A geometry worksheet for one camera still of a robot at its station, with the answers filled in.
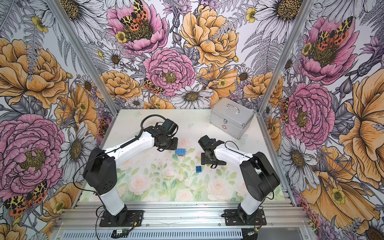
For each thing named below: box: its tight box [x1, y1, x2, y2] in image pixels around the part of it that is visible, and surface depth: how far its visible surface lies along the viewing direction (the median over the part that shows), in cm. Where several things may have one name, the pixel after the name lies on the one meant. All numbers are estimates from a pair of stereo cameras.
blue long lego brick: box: [175, 148, 187, 155], surface depth 96 cm
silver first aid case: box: [209, 97, 255, 140], surface depth 103 cm
